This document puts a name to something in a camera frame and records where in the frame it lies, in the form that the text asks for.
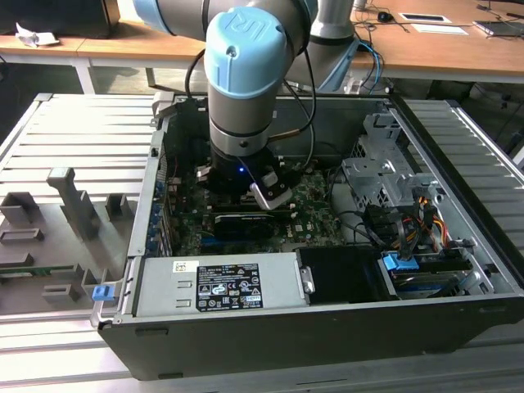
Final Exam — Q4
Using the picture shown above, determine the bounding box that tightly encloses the blue cable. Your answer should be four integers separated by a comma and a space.
359, 39, 385, 88

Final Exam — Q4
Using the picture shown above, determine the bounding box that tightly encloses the silver power supply unit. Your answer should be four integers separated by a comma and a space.
133, 252, 313, 318

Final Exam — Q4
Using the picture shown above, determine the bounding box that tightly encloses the silver metal drive cage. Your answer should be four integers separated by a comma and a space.
341, 113, 415, 215

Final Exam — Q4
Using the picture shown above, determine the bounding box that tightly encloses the black box on desk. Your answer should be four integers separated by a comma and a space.
0, 0, 120, 40

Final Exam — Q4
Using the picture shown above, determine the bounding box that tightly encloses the green RAM stick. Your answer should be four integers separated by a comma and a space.
0, 264, 55, 278

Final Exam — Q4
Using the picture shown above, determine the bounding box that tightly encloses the pale blue teach pendant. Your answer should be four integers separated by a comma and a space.
315, 39, 362, 93

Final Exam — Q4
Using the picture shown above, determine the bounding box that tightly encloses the black RAM slot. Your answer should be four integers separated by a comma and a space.
210, 202, 296, 219

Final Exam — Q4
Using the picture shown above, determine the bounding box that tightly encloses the white paper sheet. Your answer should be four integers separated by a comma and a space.
410, 23, 470, 37

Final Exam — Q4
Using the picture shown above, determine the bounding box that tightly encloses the yellow red wire bundle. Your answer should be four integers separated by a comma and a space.
391, 195, 448, 255

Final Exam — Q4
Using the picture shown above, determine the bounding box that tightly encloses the grey notebook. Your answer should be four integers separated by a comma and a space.
473, 19, 524, 40

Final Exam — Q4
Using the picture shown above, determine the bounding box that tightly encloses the wooden desk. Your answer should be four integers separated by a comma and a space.
0, 0, 524, 85

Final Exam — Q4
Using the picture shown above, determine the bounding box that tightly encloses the white framed tablet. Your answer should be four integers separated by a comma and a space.
398, 11, 452, 25

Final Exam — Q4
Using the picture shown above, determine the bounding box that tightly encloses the black graphics card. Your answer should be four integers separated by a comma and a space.
213, 212, 275, 242

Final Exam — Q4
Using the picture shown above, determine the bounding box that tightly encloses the green motherboard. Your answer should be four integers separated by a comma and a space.
163, 155, 349, 257

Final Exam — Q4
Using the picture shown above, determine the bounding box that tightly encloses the grey parts rack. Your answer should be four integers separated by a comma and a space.
0, 166, 137, 317

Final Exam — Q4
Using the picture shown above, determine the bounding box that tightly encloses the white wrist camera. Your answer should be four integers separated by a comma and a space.
248, 170, 292, 213

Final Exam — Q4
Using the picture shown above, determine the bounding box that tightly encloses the blue disk carrier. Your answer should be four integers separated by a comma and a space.
382, 252, 419, 274

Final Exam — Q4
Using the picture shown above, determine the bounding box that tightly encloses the crumpled white paper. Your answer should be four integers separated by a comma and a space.
15, 21, 61, 48

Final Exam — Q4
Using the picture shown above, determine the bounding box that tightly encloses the black open PC case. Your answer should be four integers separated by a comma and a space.
97, 93, 524, 382

